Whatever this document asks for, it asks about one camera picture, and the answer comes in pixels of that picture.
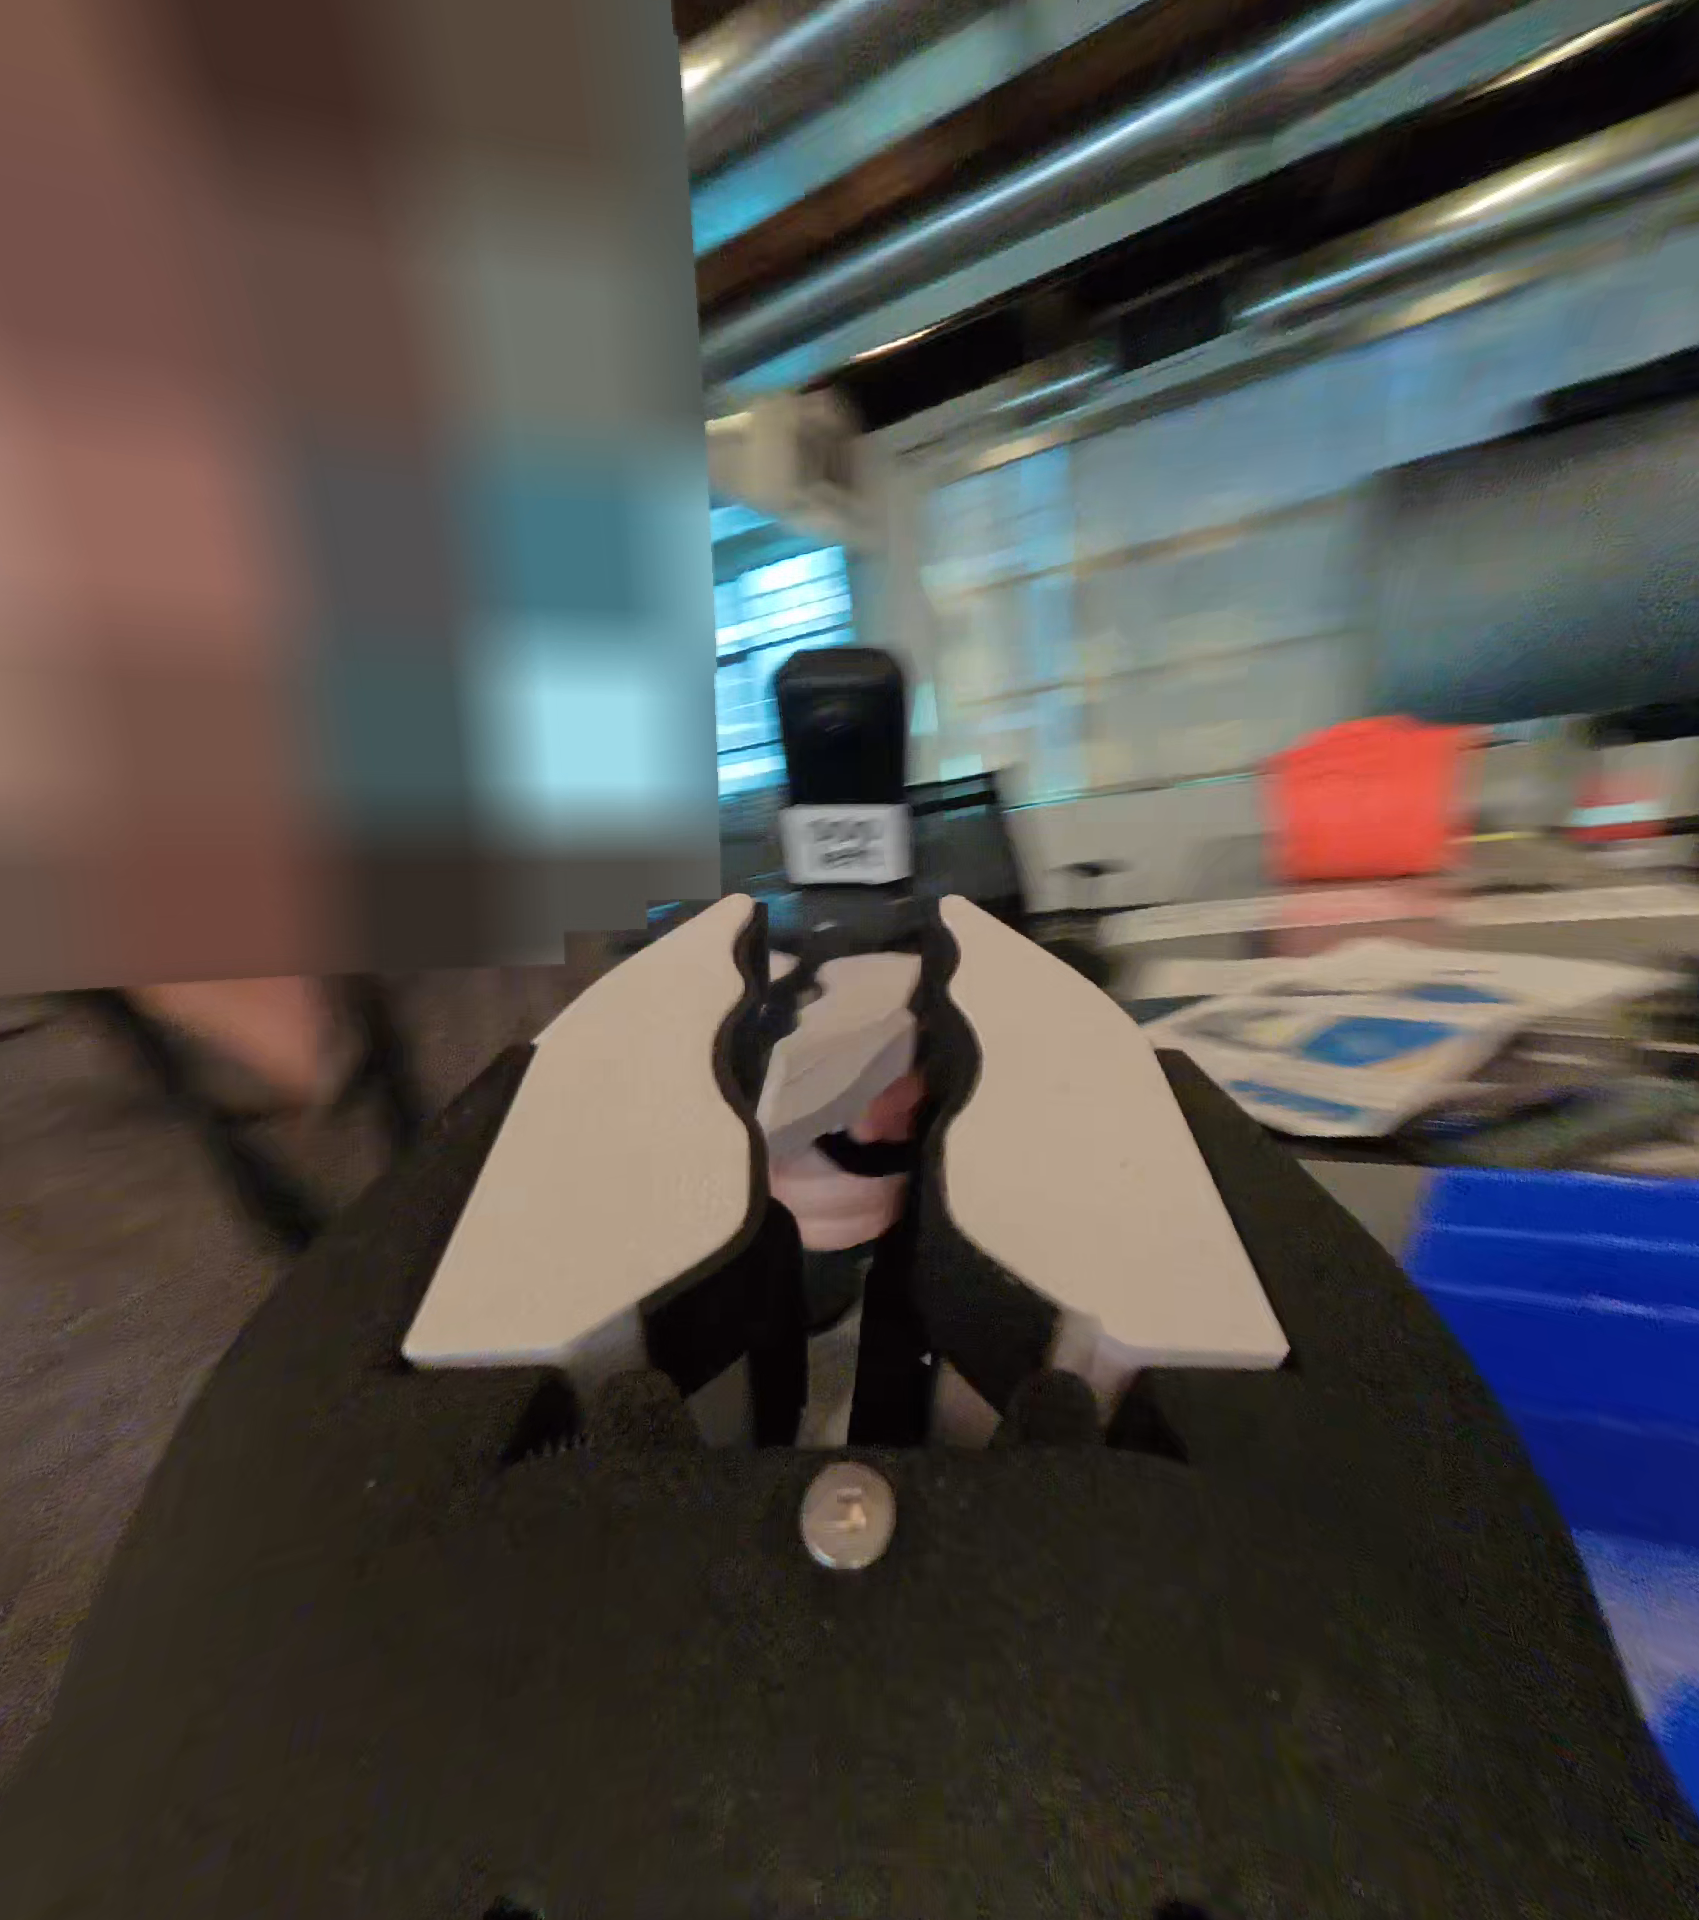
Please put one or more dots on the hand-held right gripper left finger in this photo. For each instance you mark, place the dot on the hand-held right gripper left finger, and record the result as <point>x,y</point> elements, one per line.
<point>594,1185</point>

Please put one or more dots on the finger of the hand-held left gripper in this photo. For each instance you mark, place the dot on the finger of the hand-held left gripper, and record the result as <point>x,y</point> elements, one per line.
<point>864,999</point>
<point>820,1102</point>

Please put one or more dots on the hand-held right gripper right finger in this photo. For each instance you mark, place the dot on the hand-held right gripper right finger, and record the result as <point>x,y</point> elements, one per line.
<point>1104,1185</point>

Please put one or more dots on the blue labelled plastic bin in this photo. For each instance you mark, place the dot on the blue labelled plastic bin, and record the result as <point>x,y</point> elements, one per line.
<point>1614,1351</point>

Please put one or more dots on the person's left hand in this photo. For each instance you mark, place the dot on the person's left hand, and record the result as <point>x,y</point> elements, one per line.
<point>834,1209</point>

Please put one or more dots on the white blue printed sheets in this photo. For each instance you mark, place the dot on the white blue printed sheets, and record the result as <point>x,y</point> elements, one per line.
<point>1390,1035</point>

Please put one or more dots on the orange plastic bin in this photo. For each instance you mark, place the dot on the orange plastic bin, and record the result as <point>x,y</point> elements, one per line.
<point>1374,802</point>

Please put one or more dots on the large black monitor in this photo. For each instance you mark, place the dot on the large black monitor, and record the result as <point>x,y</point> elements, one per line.
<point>1600,571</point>

